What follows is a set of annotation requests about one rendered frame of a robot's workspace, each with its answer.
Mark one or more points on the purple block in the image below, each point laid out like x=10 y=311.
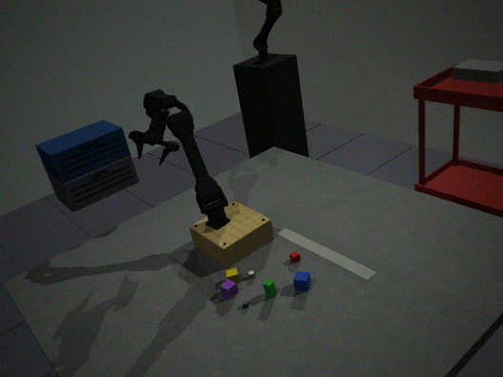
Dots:
x=228 y=289

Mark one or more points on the green block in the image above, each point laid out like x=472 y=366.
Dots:
x=269 y=285
x=271 y=294

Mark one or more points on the blue block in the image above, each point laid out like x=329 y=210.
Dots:
x=302 y=281

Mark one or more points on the red block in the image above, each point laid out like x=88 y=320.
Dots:
x=295 y=257

